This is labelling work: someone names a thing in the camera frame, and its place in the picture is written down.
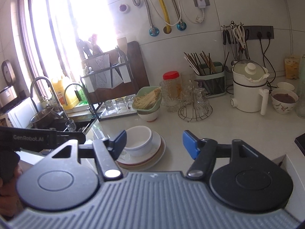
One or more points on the wire glass drying rack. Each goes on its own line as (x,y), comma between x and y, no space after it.
(195,105)

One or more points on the yellow oil bottle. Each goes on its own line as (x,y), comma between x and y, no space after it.
(60,85)

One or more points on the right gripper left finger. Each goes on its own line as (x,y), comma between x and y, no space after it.
(106,153)

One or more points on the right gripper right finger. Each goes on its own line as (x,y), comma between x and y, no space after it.
(203,152)

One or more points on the yellow paper packet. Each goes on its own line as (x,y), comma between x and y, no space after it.
(292,66)

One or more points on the leaf pattern plate brown rim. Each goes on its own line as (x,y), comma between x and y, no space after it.
(144,162)

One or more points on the white wall plug adapter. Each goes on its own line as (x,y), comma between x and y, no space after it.
(201,4)

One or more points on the large rose pattern plate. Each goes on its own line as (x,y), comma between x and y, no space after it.
(148,164)

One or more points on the kitchen scissors hanging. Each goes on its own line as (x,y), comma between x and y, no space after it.
(239,34)

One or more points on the green bowl with noodles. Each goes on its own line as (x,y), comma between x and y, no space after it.
(148,99)

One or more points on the white electric cooking pot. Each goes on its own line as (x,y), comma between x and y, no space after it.
(250,95)

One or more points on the small glass in sink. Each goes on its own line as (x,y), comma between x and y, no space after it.
(70,125)

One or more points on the glass pot lid white knob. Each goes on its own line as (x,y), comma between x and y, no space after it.
(249,69)

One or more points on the brown wooden cutting board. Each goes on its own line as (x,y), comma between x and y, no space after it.
(124,89)

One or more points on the black induction cooktop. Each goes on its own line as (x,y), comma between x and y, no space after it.
(300,142)

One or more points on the left hand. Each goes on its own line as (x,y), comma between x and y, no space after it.
(10,202)

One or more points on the black wall power strip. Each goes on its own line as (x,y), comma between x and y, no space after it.
(267,32)

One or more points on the white bowl orange base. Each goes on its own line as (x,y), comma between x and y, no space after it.
(148,116)

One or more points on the small white bowl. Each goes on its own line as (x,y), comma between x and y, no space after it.
(138,140)

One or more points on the deer bowl with brown food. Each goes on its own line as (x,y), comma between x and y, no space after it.
(283,100)

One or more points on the steel pot in sink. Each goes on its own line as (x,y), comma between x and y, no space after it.
(44,118)

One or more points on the green chopstick holder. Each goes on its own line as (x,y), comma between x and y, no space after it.
(208,74)

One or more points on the tall clear glass cup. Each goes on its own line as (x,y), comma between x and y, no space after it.
(172,105)

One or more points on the red lid plastic jar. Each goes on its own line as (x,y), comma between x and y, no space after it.
(173,84)

